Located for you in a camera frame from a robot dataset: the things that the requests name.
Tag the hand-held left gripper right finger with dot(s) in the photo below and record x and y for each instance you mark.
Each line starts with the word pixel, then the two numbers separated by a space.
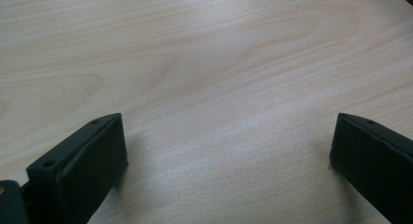
pixel 373 156

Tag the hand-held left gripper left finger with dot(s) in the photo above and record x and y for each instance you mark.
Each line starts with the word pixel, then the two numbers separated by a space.
pixel 81 165

